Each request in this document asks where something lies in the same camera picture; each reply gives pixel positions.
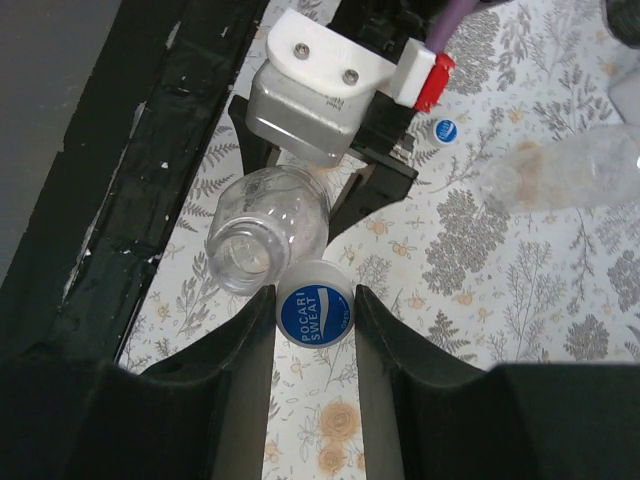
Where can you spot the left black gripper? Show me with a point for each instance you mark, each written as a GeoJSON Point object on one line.
{"type": "Point", "coordinates": [383, 142]}

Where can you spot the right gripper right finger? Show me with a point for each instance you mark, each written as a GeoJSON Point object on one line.
{"type": "Point", "coordinates": [426, 414]}

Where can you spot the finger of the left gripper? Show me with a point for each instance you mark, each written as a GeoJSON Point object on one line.
{"type": "Point", "coordinates": [256, 152]}

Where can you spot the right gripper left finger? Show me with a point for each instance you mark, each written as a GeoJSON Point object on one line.
{"type": "Point", "coordinates": [201, 413]}

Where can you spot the clear bottle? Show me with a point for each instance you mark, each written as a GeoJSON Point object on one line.
{"type": "Point", "coordinates": [264, 223]}
{"type": "Point", "coordinates": [589, 169]}

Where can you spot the blue cap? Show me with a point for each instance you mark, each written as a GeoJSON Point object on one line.
{"type": "Point", "coordinates": [444, 133]}
{"type": "Point", "coordinates": [314, 304]}

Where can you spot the white square bottle black cap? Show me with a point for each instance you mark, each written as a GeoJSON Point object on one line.
{"type": "Point", "coordinates": [624, 92]}

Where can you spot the dark patterned jar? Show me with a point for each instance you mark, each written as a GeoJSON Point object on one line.
{"type": "Point", "coordinates": [623, 21]}

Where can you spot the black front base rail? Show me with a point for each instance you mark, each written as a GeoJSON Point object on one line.
{"type": "Point", "coordinates": [114, 193]}

